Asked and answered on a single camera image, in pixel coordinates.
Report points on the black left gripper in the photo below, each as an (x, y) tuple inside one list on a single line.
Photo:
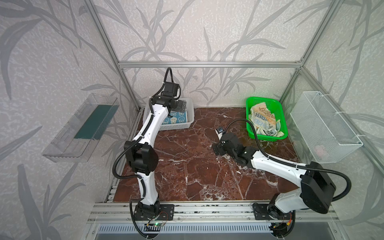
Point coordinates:
[(181, 104)]

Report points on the white plastic perforated basket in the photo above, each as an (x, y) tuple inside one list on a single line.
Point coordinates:
[(167, 113)]

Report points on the left circuit board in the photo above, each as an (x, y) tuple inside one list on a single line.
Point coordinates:
[(154, 226)]

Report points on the pink object in wire basket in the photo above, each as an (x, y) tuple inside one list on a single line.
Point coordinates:
[(320, 151)]

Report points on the blue bunny pattern towel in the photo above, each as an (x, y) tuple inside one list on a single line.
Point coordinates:
[(176, 118)]

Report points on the clear plastic wall tray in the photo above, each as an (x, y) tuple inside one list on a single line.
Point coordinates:
[(78, 139)]

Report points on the green plastic basket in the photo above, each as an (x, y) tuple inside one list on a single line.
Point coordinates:
[(276, 108)]

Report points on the black mounting plate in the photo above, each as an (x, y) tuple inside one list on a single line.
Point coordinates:
[(264, 211), (163, 212)]

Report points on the circuit board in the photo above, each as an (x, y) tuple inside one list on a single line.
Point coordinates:
[(154, 226), (281, 230)]

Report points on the white wire mesh basket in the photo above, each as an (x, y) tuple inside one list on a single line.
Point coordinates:
[(321, 124)]

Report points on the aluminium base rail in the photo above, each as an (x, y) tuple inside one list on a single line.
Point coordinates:
[(199, 217)]

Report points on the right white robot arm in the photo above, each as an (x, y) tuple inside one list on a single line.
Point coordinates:
[(315, 189)]

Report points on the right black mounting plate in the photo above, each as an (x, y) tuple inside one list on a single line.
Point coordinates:
[(264, 211)]

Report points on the right circuit board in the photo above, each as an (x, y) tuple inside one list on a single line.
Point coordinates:
[(281, 230)]

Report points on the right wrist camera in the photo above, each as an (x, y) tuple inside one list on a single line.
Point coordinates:
[(220, 132)]

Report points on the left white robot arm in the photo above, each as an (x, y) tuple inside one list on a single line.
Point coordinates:
[(142, 156)]

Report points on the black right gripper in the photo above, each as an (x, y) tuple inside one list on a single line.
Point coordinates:
[(219, 146)]

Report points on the beige towel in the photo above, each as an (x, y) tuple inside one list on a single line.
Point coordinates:
[(265, 122)]

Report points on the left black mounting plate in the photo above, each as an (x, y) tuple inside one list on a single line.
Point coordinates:
[(163, 212)]

